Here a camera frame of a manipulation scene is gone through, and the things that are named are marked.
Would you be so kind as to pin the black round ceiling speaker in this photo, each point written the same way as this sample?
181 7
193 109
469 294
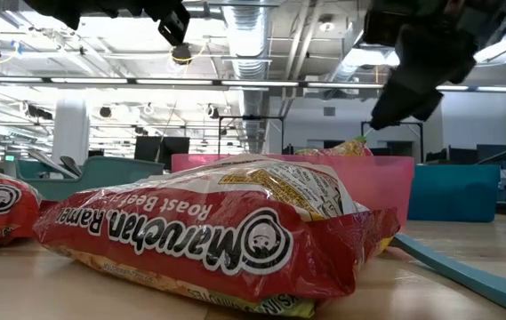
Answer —
106 112

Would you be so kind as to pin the black ceiling spotlight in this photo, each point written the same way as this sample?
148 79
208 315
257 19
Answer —
39 112

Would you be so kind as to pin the silver slanted ventilation duct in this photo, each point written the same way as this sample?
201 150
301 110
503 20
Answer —
343 71

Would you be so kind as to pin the teal green plastic bin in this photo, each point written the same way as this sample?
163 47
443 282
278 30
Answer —
114 178

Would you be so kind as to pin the grey wall vent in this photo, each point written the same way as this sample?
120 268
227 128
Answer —
329 111

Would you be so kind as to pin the black rectangular stand frame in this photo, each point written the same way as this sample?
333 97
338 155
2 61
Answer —
415 124

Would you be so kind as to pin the long ceiling light rail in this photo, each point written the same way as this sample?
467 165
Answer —
88 80

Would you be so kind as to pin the yellow green shrimp ramen packet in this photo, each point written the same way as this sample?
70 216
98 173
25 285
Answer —
341 149

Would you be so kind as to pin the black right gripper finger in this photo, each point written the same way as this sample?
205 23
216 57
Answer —
392 109
427 104

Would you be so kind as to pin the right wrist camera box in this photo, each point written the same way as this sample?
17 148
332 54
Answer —
386 29

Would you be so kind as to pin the silver spiral ventilation duct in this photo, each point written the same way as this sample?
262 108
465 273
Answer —
248 35

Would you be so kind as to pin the green exit sign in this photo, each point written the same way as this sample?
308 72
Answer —
10 157

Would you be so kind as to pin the blue rectangular plastic bin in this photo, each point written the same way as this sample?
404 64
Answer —
452 193

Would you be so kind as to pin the black desk monitor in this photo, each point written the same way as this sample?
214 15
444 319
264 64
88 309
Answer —
495 153

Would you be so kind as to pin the shiny metal spoon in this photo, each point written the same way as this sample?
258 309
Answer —
43 159

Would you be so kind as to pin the white pillar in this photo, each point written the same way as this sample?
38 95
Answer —
70 133

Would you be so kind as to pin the black ceiling dome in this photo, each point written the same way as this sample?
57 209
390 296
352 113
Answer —
181 53

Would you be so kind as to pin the black computer monitor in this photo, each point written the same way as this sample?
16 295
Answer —
176 151
146 149

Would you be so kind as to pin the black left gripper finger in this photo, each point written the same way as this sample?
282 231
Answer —
174 27

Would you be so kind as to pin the white ceiling sensor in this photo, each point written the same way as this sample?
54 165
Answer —
326 26

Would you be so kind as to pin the pink plastic tray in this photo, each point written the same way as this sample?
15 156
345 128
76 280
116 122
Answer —
377 182

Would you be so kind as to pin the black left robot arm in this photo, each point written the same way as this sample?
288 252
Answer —
70 11

